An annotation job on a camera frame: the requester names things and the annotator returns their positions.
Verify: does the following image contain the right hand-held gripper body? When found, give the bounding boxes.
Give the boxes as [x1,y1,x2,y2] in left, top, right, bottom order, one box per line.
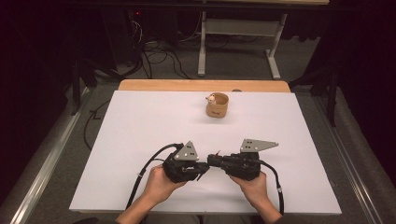
[222,138,279,181]

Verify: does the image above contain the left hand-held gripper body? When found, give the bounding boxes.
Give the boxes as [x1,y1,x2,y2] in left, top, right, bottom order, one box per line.
[163,140,200,184]

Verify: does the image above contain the person's left hand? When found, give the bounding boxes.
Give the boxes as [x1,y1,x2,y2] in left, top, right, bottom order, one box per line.
[144,164,187,206]

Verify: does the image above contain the person's right hand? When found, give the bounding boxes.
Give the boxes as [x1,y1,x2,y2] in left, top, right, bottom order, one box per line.
[229,171,272,210]

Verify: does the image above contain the white table cover board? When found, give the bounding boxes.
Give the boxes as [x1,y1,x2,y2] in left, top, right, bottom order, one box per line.
[68,90,343,216]

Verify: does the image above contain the black metal stand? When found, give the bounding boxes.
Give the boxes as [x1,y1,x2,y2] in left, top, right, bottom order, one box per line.
[289,62,341,128]
[68,57,98,117]

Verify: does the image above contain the dark box with red light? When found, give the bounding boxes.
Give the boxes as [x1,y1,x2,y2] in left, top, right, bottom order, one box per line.
[101,8,145,71]

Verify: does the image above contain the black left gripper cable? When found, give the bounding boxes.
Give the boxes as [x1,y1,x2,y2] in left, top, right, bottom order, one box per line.
[125,143,185,210]

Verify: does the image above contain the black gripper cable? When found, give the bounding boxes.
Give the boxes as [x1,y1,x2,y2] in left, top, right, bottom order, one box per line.
[125,143,185,210]
[257,159,286,217]

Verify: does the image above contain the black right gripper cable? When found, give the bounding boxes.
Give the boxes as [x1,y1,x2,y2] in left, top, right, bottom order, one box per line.
[257,159,286,217]

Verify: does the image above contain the black floor cable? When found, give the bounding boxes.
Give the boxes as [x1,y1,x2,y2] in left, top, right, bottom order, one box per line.
[82,99,110,152]

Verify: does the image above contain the aluminium floor rail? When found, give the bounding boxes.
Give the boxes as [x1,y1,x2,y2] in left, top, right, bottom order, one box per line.
[8,87,92,224]
[312,95,385,224]

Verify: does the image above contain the tangle of floor cables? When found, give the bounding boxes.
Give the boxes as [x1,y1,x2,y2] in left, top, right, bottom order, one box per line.
[125,18,204,80]

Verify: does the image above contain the white metal desk frame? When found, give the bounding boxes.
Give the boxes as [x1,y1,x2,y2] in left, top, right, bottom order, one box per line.
[197,10,288,80]

